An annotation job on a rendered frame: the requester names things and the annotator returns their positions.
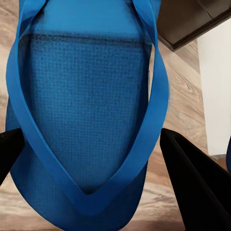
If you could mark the sliding door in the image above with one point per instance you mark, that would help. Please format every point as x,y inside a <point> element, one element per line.
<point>222,163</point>

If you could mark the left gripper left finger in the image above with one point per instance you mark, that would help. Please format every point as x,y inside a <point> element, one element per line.
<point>11,144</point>

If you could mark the nightstand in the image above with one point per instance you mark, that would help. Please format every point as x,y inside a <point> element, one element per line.
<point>182,21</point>

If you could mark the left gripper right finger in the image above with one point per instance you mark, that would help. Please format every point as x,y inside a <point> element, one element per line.
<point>201,186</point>

